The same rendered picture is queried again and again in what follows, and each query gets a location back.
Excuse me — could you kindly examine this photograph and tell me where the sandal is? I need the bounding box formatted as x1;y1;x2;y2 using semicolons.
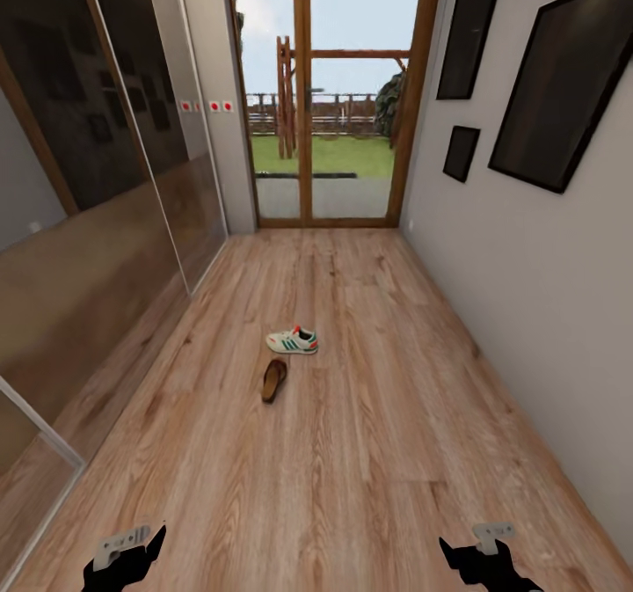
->
261;355;287;403

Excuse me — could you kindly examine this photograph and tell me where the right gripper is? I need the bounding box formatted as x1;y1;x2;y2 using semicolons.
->
439;537;514;592

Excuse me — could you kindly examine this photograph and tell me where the gym shoe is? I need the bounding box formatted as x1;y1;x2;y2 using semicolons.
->
266;326;318;355

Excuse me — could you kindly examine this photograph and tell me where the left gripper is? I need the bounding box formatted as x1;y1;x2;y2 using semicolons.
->
81;526;166;592

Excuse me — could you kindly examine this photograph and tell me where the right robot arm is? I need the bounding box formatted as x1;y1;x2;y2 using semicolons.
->
439;522;544;592

